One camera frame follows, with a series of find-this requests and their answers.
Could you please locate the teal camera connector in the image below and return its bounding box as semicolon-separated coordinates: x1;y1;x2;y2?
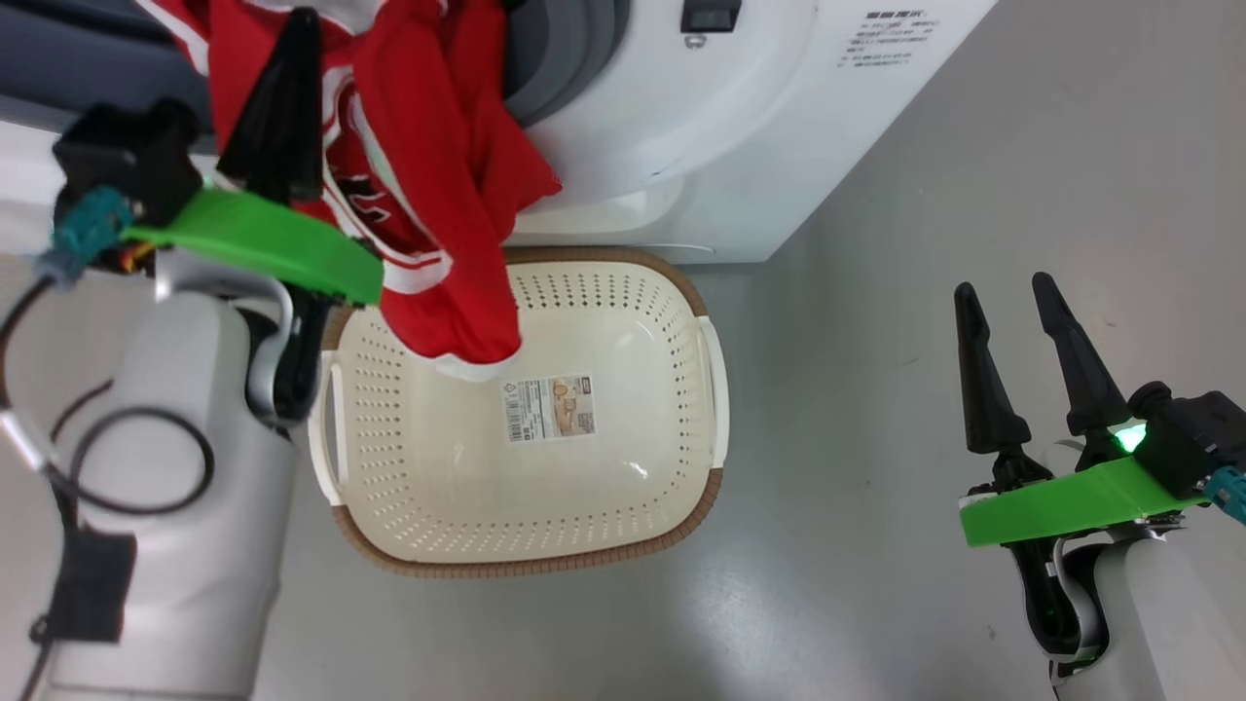
37;188;134;285
1205;465;1246;527

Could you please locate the cream perforated laundry basket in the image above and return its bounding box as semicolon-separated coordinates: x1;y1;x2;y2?
310;246;729;580

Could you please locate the black door lock slot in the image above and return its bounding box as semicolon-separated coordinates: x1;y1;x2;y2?
679;0;743;35

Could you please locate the left black arm cable loop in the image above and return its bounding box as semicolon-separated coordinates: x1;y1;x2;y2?
49;378;215;517

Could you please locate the grey rubber door gasket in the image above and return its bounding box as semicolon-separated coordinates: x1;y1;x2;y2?
501;0;634;128

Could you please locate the right teal camera connector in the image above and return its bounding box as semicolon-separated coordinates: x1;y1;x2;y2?
1205;465;1246;527

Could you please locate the barcode sticker in basket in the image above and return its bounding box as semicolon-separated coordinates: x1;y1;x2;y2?
501;375;597;444

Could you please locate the left thin black camera cable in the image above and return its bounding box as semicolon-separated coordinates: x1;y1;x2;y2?
0;273;98;546

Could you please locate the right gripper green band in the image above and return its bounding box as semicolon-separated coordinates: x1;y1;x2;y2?
954;273;1211;548

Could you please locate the small black cable box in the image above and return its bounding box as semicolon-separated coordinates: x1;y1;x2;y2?
44;531;137;646

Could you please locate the left teal camera connector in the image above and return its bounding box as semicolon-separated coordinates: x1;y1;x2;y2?
37;188;134;285

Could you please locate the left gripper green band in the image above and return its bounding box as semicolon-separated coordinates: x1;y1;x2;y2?
122;8;385;309

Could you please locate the white front-load washing machine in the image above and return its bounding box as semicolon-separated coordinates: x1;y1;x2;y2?
0;0;999;266

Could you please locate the red and white jersey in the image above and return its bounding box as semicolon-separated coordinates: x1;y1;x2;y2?
136;0;564;383

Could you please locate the printed text label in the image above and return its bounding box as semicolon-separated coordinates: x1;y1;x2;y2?
837;10;931;69

